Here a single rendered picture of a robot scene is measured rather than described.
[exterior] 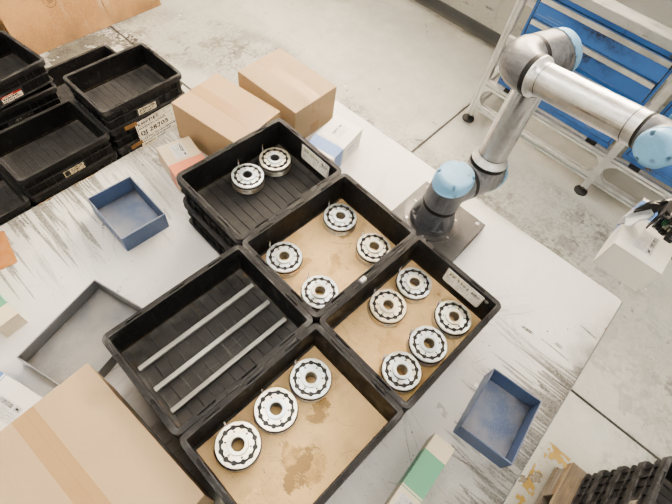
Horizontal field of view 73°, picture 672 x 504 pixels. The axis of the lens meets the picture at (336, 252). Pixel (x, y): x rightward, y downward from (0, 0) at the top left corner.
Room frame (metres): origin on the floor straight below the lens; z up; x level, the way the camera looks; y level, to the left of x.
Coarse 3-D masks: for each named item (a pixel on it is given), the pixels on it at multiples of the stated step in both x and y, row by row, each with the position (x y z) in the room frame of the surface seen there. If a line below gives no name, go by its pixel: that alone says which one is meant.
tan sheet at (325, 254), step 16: (352, 208) 0.90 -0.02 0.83; (320, 224) 0.81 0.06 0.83; (368, 224) 0.85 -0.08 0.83; (288, 240) 0.73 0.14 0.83; (304, 240) 0.74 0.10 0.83; (320, 240) 0.76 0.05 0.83; (336, 240) 0.77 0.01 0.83; (352, 240) 0.78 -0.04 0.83; (304, 256) 0.69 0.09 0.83; (320, 256) 0.70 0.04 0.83; (336, 256) 0.71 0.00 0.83; (352, 256) 0.72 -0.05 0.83; (304, 272) 0.64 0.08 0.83; (320, 272) 0.65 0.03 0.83; (336, 272) 0.66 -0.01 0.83; (352, 272) 0.67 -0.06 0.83
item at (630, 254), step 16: (640, 224) 0.79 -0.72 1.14; (608, 240) 0.78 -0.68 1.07; (624, 240) 0.73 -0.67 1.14; (640, 240) 0.74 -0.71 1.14; (656, 240) 0.75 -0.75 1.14; (608, 256) 0.71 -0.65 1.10; (624, 256) 0.69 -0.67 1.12; (640, 256) 0.69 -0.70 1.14; (656, 256) 0.70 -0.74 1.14; (608, 272) 0.69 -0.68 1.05; (624, 272) 0.68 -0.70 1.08; (640, 272) 0.67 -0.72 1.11; (656, 272) 0.66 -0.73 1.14; (640, 288) 0.65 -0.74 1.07
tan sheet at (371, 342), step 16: (384, 288) 0.64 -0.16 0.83; (432, 288) 0.67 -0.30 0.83; (416, 304) 0.61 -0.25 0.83; (432, 304) 0.62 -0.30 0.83; (352, 320) 0.52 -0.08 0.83; (368, 320) 0.53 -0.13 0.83; (416, 320) 0.56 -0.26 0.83; (480, 320) 0.60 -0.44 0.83; (352, 336) 0.48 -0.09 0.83; (368, 336) 0.49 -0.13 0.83; (384, 336) 0.50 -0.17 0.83; (400, 336) 0.51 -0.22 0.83; (464, 336) 0.54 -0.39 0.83; (368, 352) 0.44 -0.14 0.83; (384, 352) 0.45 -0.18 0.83; (448, 352) 0.49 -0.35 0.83; (432, 368) 0.44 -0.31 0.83
